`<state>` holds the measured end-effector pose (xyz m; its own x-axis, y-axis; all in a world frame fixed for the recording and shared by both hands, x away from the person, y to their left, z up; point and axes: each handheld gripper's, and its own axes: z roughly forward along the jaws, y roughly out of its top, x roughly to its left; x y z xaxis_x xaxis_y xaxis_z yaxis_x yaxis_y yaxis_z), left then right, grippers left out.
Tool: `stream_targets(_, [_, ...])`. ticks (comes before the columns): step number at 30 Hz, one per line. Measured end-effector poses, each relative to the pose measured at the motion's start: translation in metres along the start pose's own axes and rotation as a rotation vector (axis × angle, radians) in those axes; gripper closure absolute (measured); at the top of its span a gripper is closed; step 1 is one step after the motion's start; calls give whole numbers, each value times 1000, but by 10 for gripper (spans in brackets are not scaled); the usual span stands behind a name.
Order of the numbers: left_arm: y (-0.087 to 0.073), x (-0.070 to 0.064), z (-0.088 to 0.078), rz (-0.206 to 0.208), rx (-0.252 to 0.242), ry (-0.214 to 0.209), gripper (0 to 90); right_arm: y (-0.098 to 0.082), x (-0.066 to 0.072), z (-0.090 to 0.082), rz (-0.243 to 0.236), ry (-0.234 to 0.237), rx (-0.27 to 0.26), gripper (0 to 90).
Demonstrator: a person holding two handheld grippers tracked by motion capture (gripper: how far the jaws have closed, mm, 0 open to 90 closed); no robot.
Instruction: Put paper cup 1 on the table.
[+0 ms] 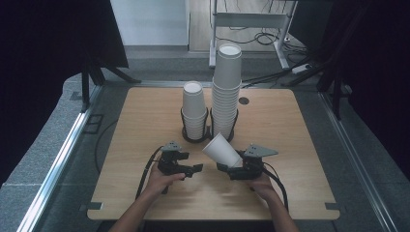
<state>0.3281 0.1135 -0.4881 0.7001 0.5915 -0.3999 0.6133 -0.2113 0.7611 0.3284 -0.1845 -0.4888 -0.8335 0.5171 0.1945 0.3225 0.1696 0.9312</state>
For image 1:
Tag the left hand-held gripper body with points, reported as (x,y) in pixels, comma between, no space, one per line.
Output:
(169,162)

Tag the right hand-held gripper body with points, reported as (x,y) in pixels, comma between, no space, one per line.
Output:
(251,169)

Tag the white paper cup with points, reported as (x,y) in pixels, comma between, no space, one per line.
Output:
(222,151)

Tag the short stack of white cups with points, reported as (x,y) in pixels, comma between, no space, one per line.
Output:
(193,104)

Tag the tall stack of white cups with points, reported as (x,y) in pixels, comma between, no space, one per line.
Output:
(227,83)

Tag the person's right hand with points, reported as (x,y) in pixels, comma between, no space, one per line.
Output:
(264,188)

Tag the person's left hand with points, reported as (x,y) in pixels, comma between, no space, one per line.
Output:
(159,185)

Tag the black table grommet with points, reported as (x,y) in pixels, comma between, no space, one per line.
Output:
(244,101)

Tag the white power strip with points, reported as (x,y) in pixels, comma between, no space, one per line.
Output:
(301,68)

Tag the black tripod stand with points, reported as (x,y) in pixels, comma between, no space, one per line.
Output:
(85,90)

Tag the black metal stand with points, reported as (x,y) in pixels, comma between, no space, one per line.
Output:
(336,96)

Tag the dark curtain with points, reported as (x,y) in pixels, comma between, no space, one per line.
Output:
(48,64)
(380,80)

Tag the aluminium floor rail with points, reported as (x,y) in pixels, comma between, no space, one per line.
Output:
(61,154)
(354,154)

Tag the white metal desk frame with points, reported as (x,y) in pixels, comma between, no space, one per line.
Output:
(248,20)

